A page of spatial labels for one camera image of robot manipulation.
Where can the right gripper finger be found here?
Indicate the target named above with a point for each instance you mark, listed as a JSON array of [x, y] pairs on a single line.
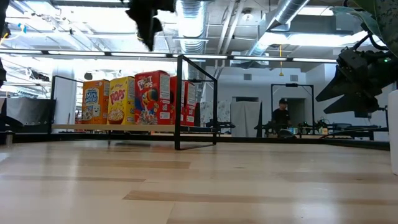
[[354, 105], [336, 91]]

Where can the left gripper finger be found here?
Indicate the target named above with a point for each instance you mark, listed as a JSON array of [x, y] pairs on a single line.
[[148, 28]]

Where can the red Froot Loops cereal box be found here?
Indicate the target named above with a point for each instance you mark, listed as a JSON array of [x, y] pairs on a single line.
[[189, 119], [173, 99], [149, 99]]

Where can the yellow Corn Pops cereal box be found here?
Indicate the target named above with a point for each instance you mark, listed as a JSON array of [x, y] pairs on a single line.
[[119, 102]]

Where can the orange Frosted Mini Wheats box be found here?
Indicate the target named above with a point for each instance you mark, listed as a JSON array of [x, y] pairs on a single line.
[[93, 102]]

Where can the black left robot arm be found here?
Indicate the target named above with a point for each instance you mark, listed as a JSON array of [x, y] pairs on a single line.
[[3, 18]]

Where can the black background robot arm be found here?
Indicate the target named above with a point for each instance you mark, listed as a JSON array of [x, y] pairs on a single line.
[[222, 125]]

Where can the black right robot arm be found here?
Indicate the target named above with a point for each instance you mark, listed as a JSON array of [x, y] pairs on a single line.
[[391, 71]]

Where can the black background desk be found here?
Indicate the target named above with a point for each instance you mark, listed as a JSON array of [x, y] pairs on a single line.
[[363, 128]]

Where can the white plant pot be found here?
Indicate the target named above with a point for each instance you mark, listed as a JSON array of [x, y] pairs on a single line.
[[393, 133]]

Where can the green artificial plant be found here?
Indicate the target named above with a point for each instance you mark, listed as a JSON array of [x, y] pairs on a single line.
[[388, 25]]

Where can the yellow hanging pendant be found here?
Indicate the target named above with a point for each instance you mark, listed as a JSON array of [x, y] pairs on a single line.
[[280, 74]]

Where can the person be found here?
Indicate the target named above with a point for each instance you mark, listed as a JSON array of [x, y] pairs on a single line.
[[281, 116]]

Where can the overhead LED light bar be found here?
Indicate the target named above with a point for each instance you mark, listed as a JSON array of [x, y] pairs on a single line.
[[264, 58]]

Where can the grey fabric cover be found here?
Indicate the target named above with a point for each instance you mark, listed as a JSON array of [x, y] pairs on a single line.
[[245, 119]]

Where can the black stand with metal leg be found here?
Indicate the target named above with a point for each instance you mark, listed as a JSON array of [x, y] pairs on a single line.
[[9, 123]]

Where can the ribbed silver ventilation duct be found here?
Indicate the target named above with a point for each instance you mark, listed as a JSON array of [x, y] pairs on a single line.
[[191, 25]]

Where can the black background station frame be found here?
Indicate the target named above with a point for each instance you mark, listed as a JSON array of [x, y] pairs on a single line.
[[292, 84]]

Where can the black aluminium table frame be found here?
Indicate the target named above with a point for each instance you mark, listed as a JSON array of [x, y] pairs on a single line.
[[280, 140]]

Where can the smooth silver ventilation duct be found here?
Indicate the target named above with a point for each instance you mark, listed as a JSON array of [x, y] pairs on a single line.
[[289, 12]]

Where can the wooden shelf with black frame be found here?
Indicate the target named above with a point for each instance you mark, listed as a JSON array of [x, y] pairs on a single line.
[[124, 127]]

